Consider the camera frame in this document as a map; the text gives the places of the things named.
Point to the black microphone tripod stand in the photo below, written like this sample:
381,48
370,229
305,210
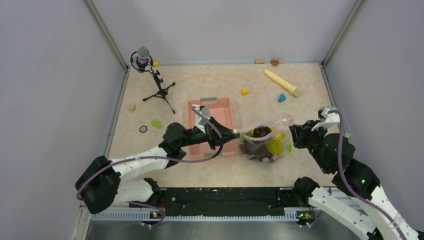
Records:
162,92

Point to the green rectangular block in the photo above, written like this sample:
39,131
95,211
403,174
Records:
156,123

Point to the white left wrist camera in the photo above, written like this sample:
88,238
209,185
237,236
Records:
202,116

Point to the tan cork block at wall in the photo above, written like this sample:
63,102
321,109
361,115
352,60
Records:
260,61

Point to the yellow cube block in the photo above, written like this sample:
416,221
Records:
244,91

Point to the dark maroon toy fruit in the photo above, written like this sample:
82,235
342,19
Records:
255,152

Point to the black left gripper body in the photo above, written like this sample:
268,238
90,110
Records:
211,136

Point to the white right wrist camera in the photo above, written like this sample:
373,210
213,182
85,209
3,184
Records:
328,117

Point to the pink plastic basket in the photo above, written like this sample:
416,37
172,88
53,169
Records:
221,109

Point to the grey microphone with shock mount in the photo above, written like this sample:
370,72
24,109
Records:
141,60

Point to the clear zip top bag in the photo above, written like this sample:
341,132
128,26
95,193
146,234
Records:
280,122

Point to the green lego brick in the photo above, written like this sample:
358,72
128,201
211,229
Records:
289,148

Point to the cream toy rolling pin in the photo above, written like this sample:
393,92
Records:
292,89

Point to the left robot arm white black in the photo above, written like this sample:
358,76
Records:
101,184

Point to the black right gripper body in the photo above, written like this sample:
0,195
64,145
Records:
307,138

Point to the light wooden cube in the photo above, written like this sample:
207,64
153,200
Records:
131,107

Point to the dark purple toy fruit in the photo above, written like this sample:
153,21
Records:
261,131

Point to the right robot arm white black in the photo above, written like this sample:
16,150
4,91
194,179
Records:
379,220

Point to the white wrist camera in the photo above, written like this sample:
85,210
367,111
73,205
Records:
328,117
202,116

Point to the blue toy block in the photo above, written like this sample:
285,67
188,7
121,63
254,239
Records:
282,98

